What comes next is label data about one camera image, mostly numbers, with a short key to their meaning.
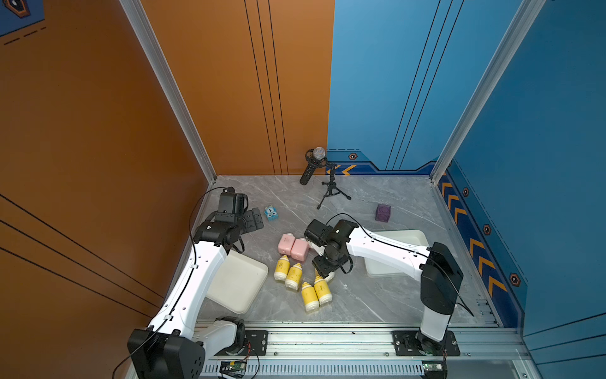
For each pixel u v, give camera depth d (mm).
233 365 714
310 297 756
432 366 696
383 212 1012
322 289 771
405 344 725
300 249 867
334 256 676
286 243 892
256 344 740
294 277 795
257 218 719
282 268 814
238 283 874
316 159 955
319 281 788
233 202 571
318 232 644
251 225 698
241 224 666
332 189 1083
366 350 725
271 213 1050
